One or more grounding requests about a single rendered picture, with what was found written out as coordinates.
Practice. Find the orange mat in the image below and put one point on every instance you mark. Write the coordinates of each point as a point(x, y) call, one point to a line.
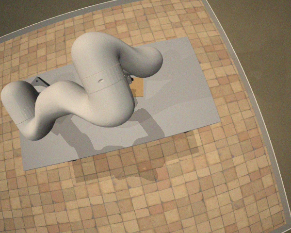
point(137, 87)

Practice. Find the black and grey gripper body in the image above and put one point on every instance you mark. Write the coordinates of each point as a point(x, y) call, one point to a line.
point(129, 79)

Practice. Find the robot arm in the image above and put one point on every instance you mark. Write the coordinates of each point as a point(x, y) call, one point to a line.
point(105, 99)

